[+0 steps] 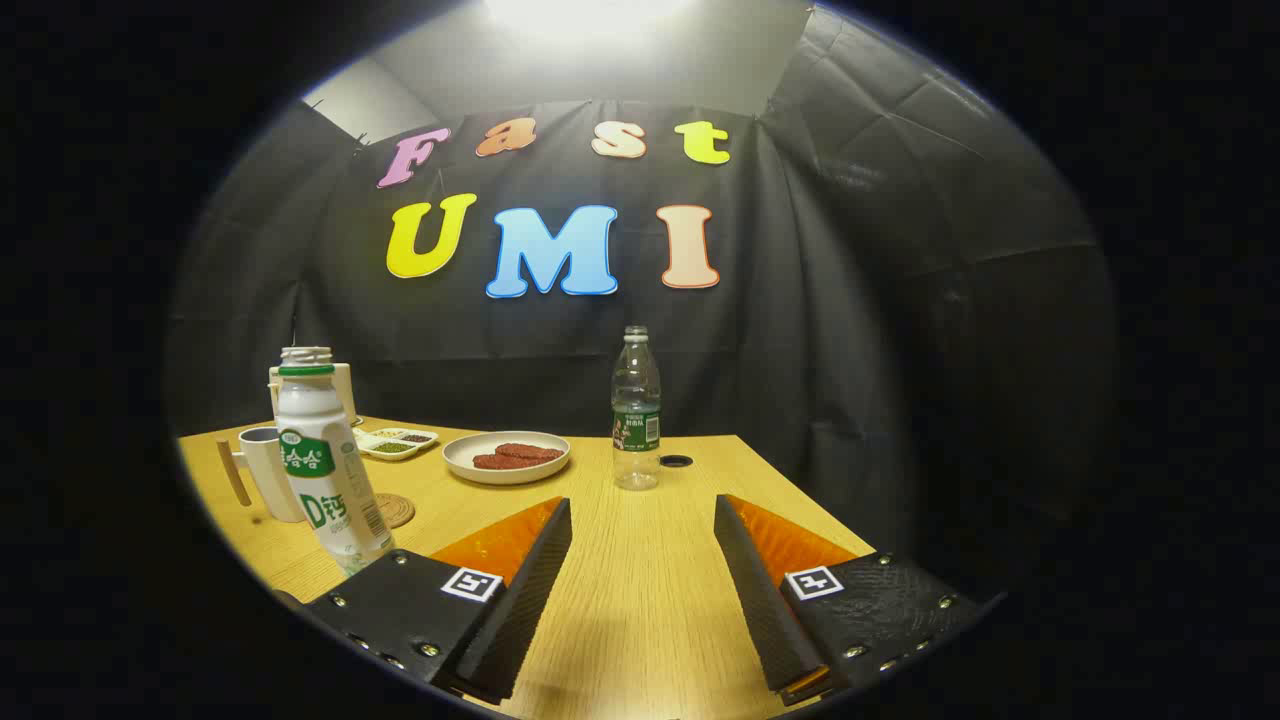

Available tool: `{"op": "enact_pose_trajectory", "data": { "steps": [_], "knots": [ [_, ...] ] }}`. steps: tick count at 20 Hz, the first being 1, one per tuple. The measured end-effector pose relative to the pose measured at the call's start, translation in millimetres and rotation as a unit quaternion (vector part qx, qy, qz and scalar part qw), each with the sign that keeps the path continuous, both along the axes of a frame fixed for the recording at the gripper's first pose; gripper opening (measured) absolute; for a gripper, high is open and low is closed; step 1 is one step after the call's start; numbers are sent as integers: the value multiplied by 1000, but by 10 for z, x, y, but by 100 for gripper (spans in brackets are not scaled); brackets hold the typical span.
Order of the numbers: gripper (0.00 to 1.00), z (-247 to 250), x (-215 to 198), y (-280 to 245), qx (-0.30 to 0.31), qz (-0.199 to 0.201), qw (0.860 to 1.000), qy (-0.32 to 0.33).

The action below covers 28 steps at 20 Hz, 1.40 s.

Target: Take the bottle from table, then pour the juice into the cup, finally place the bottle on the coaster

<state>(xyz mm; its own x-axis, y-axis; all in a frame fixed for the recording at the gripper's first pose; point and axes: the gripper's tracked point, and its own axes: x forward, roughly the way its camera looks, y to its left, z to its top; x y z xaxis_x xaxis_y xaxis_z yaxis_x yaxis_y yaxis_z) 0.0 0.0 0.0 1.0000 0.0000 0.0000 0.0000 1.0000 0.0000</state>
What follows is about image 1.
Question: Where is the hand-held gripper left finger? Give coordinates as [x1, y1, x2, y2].
[303, 496, 574, 706]

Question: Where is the round white plate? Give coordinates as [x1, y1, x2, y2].
[442, 431, 572, 486]

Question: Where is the cream toaster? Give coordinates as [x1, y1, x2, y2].
[268, 363, 357, 426]

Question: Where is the white juice bottle green label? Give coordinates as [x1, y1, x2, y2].
[275, 346, 396, 578]

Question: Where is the clear plastic water bottle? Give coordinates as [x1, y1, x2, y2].
[611, 325, 662, 491]

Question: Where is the black backdrop cloth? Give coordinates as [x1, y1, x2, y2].
[165, 5, 1116, 561]

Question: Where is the white divided bean dish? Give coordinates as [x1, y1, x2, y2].
[355, 428, 440, 461]

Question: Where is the white cup wooden handle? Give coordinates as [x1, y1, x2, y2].
[215, 427, 306, 524]

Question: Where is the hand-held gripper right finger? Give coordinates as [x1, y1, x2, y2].
[712, 492, 991, 707]

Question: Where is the wooden table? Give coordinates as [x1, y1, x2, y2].
[178, 415, 881, 720]

